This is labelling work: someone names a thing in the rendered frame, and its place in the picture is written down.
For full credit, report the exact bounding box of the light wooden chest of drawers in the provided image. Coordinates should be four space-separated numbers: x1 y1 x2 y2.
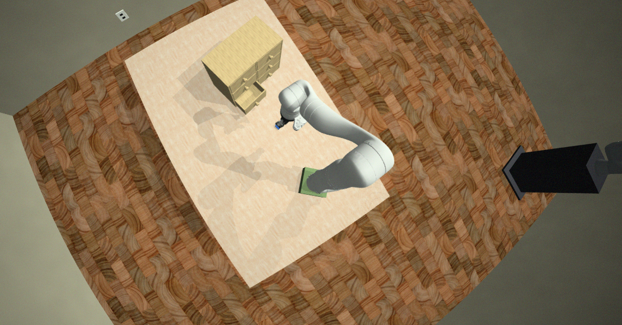
201 16 283 107

